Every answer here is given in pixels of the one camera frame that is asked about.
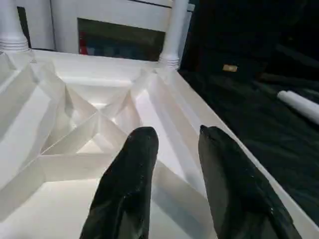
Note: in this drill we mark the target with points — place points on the white plastic table top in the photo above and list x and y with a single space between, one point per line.
87 87

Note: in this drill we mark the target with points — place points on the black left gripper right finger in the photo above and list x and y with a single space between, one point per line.
236 194

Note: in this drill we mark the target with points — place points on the black plastic mat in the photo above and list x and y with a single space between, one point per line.
261 137

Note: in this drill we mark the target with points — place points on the small beige label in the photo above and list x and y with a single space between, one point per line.
230 68

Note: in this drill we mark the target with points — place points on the white glass-door cabinet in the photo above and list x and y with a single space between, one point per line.
112 10

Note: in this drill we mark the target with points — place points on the red carton behind glass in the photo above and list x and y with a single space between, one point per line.
83 42

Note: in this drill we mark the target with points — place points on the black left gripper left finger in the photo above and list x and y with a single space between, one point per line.
124 186

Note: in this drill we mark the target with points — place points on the white plastic table leg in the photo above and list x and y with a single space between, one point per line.
174 30
10 25
301 105

